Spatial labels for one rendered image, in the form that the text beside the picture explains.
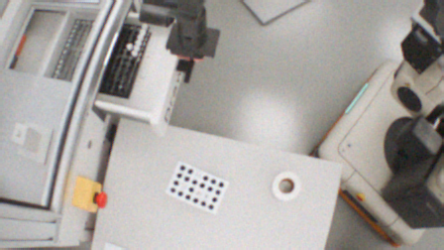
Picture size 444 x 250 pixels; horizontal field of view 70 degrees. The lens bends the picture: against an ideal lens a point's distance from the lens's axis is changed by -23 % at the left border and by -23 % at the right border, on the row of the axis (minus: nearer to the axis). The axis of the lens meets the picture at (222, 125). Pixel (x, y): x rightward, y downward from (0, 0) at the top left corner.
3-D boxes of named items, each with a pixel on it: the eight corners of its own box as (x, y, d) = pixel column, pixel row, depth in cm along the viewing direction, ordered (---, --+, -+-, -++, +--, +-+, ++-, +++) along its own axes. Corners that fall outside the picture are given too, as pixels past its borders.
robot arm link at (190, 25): (199, 25, 67) (210, 1, 68) (164, 17, 67) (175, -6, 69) (200, 43, 73) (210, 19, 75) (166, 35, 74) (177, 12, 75)
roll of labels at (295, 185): (303, 186, 93) (306, 184, 90) (284, 207, 92) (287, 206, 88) (283, 168, 95) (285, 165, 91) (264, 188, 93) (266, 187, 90)
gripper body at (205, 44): (173, 26, 82) (171, 8, 74) (220, 34, 81) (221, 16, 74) (165, 52, 80) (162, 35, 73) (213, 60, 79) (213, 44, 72)
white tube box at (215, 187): (229, 184, 94) (229, 182, 90) (215, 214, 92) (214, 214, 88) (180, 163, 95) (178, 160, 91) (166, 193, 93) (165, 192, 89)
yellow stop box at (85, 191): (105, 186, 86) (95, 182, 79) (99, 213, 84) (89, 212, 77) (86, 179, 86) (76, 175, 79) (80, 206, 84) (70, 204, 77)
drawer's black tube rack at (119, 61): (153, 38, 95) (150, 26, 89) (131, 103, 91) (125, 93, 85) (82, 29, 97) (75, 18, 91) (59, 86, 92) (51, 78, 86)
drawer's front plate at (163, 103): (196, 28, 98) (194, 7, 87) (165, 137, 91) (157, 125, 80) (190, 27, 98) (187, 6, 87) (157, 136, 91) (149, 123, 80)
